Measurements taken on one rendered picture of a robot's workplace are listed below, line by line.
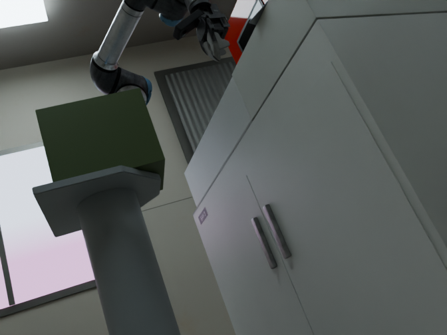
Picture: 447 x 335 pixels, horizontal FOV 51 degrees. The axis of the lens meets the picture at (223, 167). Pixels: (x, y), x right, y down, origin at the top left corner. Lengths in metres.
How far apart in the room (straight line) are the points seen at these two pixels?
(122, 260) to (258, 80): 0.54
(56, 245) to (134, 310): 2.40
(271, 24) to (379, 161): 0.41
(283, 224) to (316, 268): 0.14
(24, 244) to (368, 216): 2.92
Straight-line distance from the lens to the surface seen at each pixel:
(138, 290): 1.15
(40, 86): 4.17
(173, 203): 3.60
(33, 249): 3.53
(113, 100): 1.30
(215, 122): 1.38
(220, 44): 1.44
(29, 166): 3.78
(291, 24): 1.02
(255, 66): 1.15
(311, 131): 0.98
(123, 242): 1.18
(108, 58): 1.76
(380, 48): 0.98
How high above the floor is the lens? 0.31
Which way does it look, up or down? 22 degrees up
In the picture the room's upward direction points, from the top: 22 degrees counter-clockwise
